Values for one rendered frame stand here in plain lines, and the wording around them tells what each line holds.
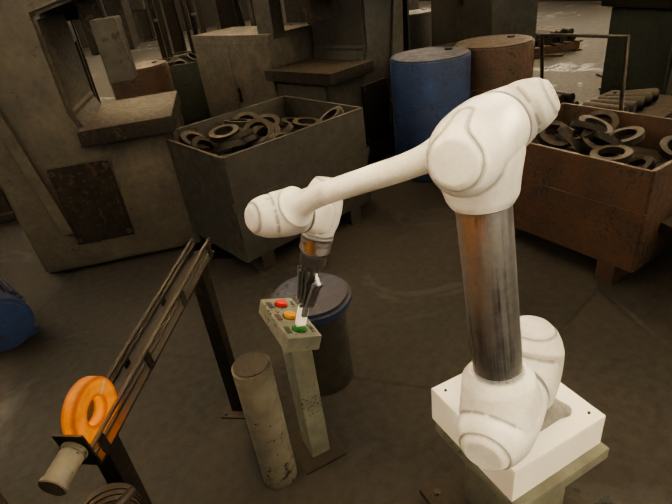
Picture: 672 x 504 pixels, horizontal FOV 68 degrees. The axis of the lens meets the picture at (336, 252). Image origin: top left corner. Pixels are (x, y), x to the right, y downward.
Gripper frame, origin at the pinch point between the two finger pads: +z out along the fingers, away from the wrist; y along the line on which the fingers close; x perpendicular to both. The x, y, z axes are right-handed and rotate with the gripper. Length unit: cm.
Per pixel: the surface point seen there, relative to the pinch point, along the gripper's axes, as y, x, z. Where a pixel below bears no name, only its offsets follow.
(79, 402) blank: 15, -59, 9
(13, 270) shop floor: -246, -87, 100
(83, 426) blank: 17, -58, 14
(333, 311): -24.6, 26.4, 14.7
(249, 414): 0.1, -11.6, 34.0
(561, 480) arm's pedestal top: 63, 46, 15
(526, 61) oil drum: -166, 235, -96
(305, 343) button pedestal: 4.6, 0.4, 7.0
